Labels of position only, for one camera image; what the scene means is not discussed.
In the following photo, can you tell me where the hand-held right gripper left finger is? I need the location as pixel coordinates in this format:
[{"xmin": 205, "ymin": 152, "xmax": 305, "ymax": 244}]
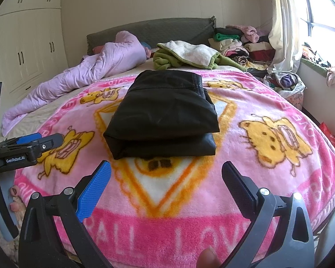
[{"xmin": 18, "ymin": 160, "xmax": 113, "ymax": 268}]

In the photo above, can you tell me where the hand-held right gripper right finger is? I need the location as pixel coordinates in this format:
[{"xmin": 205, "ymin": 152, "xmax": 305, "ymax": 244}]
[{"xmin": 221, "ymin": 160, "xmax": 315, "ymax": 268}]

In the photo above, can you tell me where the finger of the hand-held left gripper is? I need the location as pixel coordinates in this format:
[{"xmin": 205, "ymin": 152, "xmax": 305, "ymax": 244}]
[
  {"xmin": 15, "ymin": 132, "xmax": 43, "ymax": 146},
  {"xmin": 36, "ymin": 133, "xmax": 65, "ymax": 157}
]

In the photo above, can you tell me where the black leather jacket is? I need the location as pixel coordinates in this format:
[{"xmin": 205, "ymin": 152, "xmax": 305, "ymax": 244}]
[{"xmin": 103, "ymin": 70, "xmax": 220, "ymax": 160}]

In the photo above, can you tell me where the basket of crumpled clothes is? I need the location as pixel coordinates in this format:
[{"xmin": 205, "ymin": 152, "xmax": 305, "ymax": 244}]
[{"xmin": 264, "ymin": 72, "xmax": 306, "ymax": 112}]

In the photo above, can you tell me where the pile of folded clothes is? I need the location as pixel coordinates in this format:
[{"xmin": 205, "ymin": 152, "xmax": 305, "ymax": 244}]
[{"xmin": 208, "ymin": 25, "xmax": 274, "ymax": 73}]

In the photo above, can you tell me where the person's left hand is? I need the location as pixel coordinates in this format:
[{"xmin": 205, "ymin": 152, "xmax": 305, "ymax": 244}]
[{"xmin": 8, "ymin": 186, "xmax": 27, "ymax": 215}]

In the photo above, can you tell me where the person's right hand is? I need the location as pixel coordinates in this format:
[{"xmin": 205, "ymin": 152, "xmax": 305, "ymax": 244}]
[{"xmin": 197, "ymin": 247, "xmax": 221, "ymax": 268}]

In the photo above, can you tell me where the pink printed blanket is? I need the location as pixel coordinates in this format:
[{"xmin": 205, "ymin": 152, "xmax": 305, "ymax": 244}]
[{"xmin": 14, "ymin": 70, "xmax": 335, "ymax": 268}]

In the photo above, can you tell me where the light pink quilt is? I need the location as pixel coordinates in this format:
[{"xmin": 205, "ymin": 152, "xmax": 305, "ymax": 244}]
[{"xmin": 1, "ymin": 31, "xmax": 147, "ymax": 137}]

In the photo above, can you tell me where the cream wardrobe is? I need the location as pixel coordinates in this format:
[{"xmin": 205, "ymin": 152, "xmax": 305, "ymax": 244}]
[{"xmin": 0, "ymin": 0, "xmax": 70, "ymax": 101}]

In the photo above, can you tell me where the red box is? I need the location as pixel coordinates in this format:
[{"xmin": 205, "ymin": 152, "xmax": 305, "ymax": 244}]
[{"xmin": 320, "ymin": 121, "xmax": 335, "ymax": 151}]

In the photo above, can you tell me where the green window sill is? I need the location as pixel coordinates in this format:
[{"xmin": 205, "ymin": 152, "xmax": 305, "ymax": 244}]
[{"xmin": 300, "ymin": 57, "xmax": 335, "ymax": 90}]

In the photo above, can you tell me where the green and white fleece blanket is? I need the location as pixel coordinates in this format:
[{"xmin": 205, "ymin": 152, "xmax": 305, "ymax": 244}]
[{"xmin": 153, "ymin": 40, "xmax": 247, "ymax": 72}]

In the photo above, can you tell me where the grey padded headboard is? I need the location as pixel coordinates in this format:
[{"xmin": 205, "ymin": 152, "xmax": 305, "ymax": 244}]
[{"xmin": 86, "ymin": 16, "xmax": 216, "ymax": 56}]

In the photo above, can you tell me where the cream curtain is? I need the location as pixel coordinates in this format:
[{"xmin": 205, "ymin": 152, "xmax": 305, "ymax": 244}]
[{"xmin": 266, "ymin": 0, "xmax": 310, "ymax": 74}]

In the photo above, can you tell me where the window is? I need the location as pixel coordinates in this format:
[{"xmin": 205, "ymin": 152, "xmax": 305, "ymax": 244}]
[{"xmin": 299, "ymin": 0, "xmax": 335, "ymax": 48}]

